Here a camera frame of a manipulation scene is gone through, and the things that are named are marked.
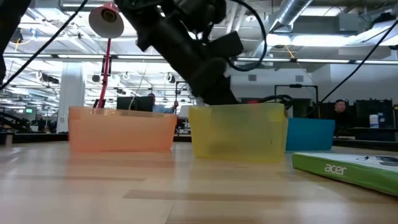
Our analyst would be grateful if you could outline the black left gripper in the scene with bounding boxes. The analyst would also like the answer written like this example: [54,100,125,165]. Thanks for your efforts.
[189,57,239,106]

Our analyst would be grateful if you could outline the white green Acer box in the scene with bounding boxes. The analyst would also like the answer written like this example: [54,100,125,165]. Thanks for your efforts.
[291,151,398,197]

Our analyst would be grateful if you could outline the yellow translucent plastic bin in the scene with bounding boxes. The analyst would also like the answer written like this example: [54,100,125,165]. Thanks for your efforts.
[188,102,289,164]

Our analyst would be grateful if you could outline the orange translucent plastic bin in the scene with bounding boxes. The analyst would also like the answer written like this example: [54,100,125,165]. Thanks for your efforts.
[68,106,178,153]

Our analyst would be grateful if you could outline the blue plastic bin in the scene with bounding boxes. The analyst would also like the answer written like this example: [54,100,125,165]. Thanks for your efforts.
[285,117,336,152]

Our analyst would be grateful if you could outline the person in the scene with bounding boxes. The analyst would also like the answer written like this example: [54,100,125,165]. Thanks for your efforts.
[331,98,354,131]
[147,92,180,114]

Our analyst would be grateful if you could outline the black metal gantry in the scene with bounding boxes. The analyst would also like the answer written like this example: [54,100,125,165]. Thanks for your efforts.
[274,83,319,119]

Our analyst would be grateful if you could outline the black office monitor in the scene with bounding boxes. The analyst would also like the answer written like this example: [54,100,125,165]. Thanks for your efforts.
[116,96,154,112]

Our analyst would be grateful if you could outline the red desk lamp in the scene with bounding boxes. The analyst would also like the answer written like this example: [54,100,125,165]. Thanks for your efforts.
[88,1,125,109]

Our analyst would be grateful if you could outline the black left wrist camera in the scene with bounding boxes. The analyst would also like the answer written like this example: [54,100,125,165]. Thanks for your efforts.
[203,30,245,60]

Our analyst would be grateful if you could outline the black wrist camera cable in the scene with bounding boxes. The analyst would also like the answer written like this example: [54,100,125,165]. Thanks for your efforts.
[225,0,269,73]

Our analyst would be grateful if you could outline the black looped cable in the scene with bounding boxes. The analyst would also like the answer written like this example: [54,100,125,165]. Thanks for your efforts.
[257,94,294,110]

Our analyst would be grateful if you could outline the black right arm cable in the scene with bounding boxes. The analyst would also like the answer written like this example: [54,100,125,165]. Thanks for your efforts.
[304,27,398,118]

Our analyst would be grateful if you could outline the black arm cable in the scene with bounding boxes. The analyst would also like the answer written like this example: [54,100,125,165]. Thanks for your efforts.
[0,0,90,91]
[304,27,398,118]

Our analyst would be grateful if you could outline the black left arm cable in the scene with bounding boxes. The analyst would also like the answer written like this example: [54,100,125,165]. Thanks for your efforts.
[0,0,90,91]

